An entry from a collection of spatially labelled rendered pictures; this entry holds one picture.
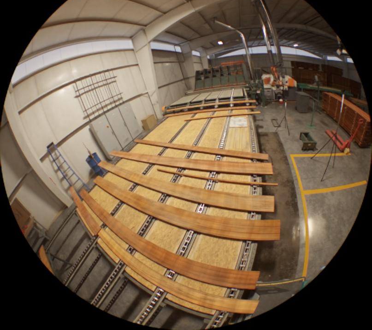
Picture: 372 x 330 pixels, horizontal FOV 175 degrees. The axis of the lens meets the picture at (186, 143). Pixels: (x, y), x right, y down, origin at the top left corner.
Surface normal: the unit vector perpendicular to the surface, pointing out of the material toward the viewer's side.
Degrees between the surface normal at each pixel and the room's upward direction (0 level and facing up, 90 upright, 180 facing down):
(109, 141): 90
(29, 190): 87
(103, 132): 90
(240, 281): 0
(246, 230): 0
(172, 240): 0
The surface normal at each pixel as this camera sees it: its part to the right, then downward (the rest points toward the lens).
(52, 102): 0.86, -0.04
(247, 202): -0.26, -0.83
